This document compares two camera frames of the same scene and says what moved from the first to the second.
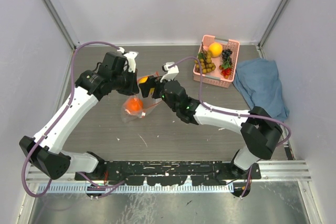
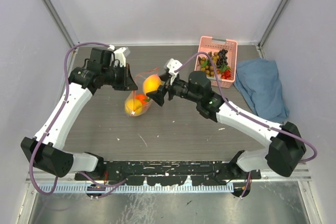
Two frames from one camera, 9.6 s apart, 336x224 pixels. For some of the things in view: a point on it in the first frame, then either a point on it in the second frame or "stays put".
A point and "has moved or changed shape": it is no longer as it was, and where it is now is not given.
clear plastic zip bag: (137, 106) has moved or changed shape
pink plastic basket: (218, 57) stays put
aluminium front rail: (271, 171) stays put
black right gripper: (150, 83) → (158, 96)
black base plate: (170, 172) stays put
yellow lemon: (143, 80) → (133, 105)
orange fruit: (215, 49) has moved or changed shape
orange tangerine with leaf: (134, 104) has moved or changed shape
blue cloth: (259, 81) stays put
